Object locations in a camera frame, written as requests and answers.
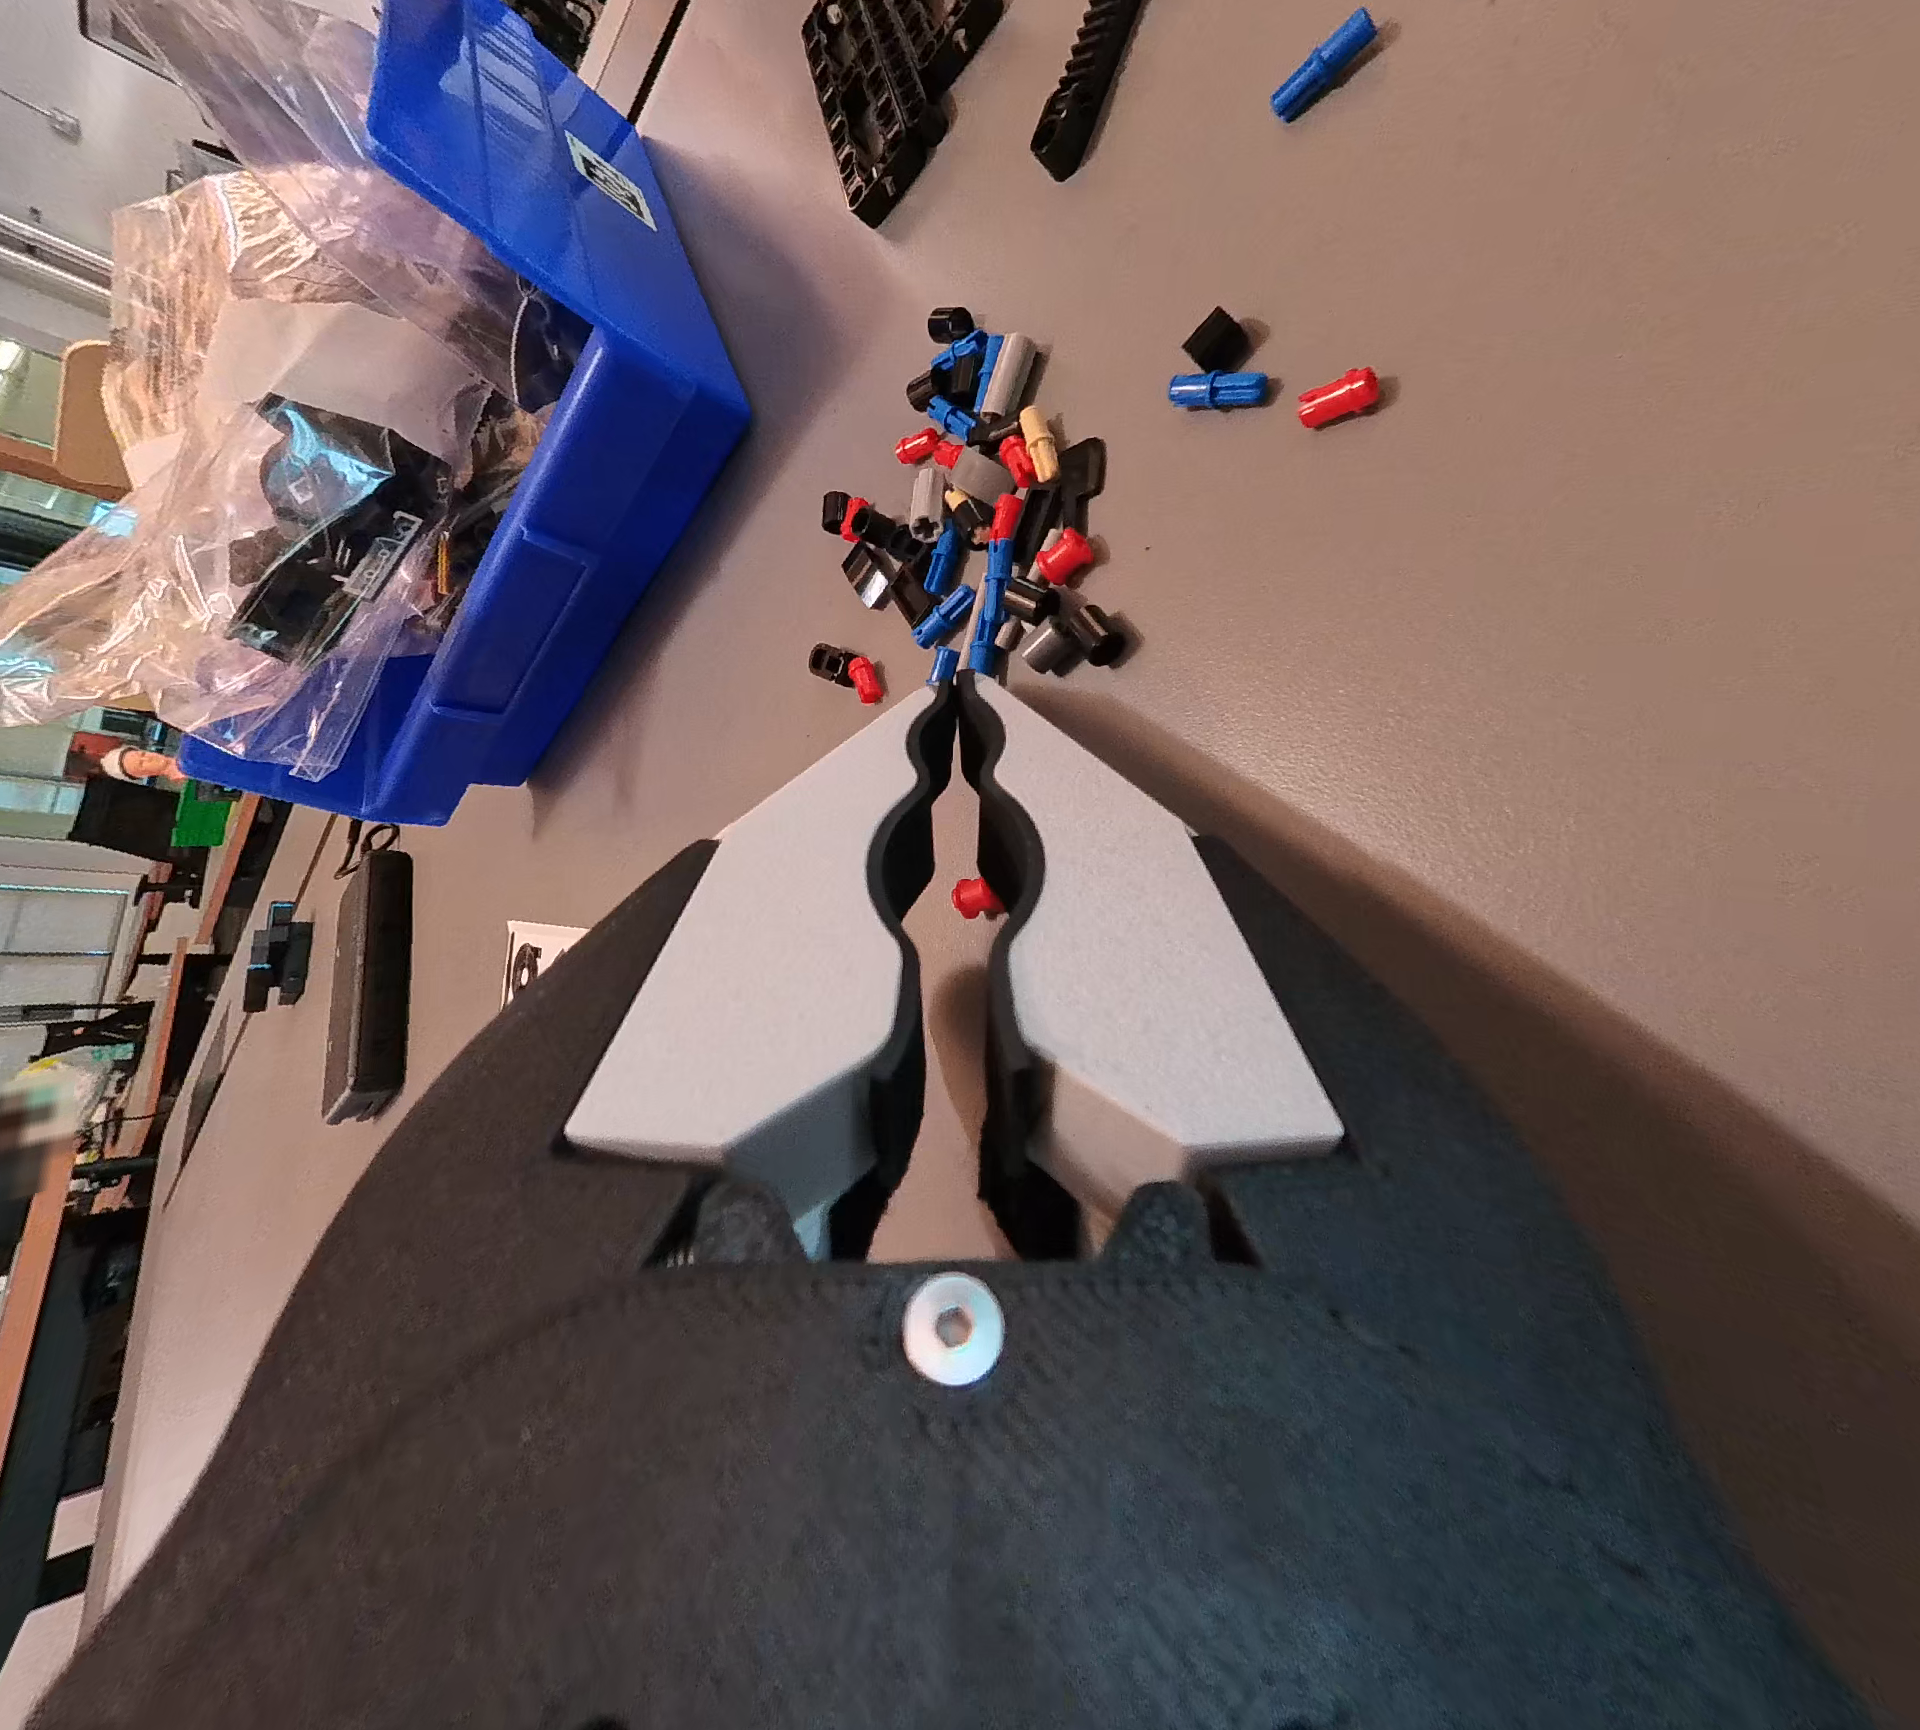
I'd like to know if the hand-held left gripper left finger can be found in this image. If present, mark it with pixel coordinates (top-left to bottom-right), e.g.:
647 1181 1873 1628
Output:
563 685 961 1263

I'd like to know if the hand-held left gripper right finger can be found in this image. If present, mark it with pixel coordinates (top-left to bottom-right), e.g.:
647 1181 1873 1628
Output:
957 681 1350 1263

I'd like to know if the pile of small lego pins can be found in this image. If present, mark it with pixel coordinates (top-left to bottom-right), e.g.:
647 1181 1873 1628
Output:
822 304 1143 712

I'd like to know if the long blue lego pin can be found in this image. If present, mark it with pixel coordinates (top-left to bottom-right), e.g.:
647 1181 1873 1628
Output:
1272 8 1381 124

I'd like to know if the black lego gear rack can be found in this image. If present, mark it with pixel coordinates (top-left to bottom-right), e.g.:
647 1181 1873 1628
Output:
1031 0 1181 183

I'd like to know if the printed paper sheet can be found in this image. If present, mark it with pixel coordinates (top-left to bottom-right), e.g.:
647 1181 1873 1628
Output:
507 920 590 1011

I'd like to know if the black power brick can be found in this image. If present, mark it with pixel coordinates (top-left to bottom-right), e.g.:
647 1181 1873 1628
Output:
322 823 417 1128

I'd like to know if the clear plastic bag of parts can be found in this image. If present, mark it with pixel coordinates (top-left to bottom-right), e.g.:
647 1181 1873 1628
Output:
0 147 602 780

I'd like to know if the blue plastic bin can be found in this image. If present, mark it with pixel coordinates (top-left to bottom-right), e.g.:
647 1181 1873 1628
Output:
176 0 753 831

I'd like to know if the cardboard box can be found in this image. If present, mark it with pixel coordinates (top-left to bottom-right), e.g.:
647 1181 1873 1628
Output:
61 339 168 503

